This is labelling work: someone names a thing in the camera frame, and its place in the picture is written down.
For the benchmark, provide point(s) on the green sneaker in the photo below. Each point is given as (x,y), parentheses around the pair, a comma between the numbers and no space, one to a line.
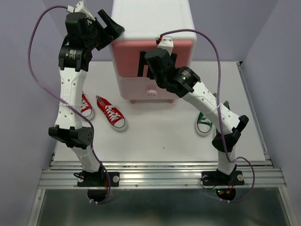
(203,126)
(226,108)

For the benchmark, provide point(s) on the light pink lower drawer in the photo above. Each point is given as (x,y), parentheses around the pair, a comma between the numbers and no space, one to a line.
(142,88)

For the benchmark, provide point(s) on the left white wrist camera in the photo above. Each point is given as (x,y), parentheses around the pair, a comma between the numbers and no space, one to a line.
(80,7)

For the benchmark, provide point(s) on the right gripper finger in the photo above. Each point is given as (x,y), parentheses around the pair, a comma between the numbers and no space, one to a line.
(142,63)
(174,58)

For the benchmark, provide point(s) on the white shoe cabinet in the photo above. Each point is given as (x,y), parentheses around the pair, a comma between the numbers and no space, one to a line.
(146,19)

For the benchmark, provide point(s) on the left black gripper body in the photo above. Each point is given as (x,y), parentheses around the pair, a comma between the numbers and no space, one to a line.
(95,38)

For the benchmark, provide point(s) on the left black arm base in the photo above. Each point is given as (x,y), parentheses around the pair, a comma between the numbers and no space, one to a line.
(98,184)

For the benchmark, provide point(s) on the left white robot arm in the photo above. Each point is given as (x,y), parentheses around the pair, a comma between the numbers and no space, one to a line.
(68,129)

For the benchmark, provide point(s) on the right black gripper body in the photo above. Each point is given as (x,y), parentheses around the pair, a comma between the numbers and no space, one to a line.
(159,78)

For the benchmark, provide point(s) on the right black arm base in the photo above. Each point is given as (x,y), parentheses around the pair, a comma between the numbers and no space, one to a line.
(223,184)

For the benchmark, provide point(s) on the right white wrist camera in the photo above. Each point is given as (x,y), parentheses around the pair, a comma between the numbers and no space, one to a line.
(165,42)

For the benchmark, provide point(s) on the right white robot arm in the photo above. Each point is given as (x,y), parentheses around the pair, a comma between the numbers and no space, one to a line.
(187,85)

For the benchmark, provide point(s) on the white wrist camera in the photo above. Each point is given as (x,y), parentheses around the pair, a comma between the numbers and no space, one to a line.
(80,7)
(165,42)

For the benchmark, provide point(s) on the aluminium mounting rail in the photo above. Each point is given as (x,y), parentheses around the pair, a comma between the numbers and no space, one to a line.
(159,175)

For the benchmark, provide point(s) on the red sneaker far left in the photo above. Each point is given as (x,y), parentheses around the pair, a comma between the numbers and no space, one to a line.
(86,108)

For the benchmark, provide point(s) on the red sneaker near cabinet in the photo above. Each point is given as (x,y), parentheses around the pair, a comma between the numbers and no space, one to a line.
(114,116)

